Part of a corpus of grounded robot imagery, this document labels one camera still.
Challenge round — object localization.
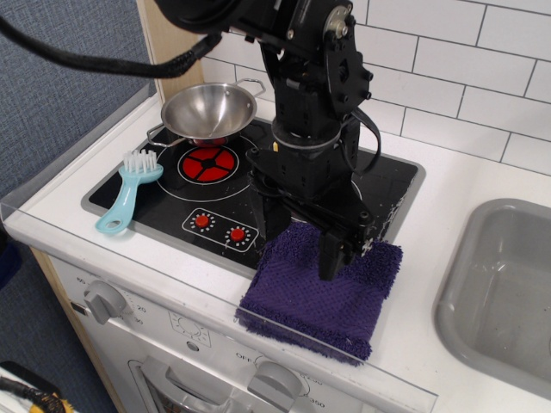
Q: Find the grey sink basin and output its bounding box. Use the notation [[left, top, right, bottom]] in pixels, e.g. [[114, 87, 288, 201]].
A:
[[435, 199, 550, 398]]

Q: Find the silver metal pan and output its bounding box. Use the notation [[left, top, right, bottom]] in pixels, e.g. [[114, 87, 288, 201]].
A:
[[147, 78, 266, 148]]

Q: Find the light blue dish brush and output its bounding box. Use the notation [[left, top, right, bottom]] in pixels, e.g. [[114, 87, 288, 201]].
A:
[[96, 149, 164, 234]]

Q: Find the yellow cloth object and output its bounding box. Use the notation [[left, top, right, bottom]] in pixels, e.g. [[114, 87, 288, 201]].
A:
[[29, 394, 75, 413]]

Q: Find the grey right oven knob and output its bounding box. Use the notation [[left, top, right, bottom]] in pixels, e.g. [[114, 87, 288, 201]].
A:
[[247, 361, 303, 410]]

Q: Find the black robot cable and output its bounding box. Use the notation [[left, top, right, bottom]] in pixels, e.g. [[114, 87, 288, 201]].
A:
[[0, 15, 224, 80]]

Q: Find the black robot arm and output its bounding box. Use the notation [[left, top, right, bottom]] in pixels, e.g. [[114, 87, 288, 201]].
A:
[[158, 1, 373, 280]]

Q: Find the grey left oven knob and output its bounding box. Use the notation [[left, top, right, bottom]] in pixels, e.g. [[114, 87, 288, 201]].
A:
[[84, 280, 127, 325]]

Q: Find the grey oven knob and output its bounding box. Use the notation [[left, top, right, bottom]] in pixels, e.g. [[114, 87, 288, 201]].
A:
[[247, 361, 303, 410], [84, 280, 127, 325]]

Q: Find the light wooden side post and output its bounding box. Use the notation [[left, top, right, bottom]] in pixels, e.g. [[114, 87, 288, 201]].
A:
[[136, 0, 204, 103]]

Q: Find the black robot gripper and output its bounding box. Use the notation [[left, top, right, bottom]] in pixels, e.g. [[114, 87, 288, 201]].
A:
[[245, 137, 378, 282]]

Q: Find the white toy oven front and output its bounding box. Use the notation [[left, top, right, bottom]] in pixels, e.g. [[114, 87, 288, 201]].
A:
[[51, 258, 436, 412]]

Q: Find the purple towel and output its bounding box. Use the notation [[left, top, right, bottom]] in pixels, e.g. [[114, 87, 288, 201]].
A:
[[236, 223, 403, 365]]

